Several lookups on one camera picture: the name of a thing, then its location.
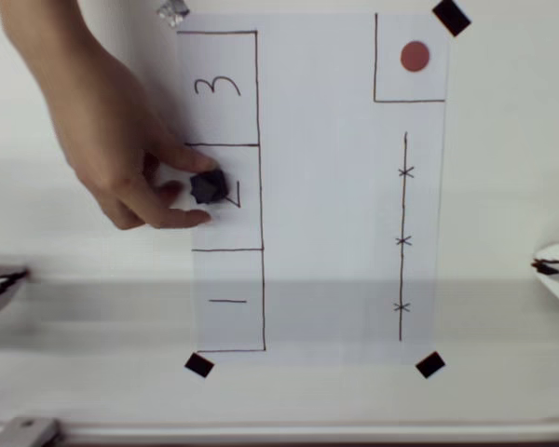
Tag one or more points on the black cube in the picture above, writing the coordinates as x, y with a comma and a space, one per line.
208, 186

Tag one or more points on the bare human forearm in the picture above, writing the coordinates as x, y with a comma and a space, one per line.
51, 32

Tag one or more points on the bare human hand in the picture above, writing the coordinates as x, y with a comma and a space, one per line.
107, 139

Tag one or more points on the black tape square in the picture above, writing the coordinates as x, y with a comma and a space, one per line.
430, 364
452, 17
199, 364

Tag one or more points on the red round sticker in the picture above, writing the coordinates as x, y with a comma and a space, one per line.
415, 57

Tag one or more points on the white paper sheet with markings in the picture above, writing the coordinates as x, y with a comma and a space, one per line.
317, 186

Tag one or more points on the grey tape piece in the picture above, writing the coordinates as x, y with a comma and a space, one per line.
173, 14

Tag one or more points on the dark grey flat device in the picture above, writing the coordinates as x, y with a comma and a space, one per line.
0, 284

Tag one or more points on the grey metal rail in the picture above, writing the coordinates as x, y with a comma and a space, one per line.
307, 433

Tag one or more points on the grey metal bracket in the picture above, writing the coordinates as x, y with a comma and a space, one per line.
25, 430

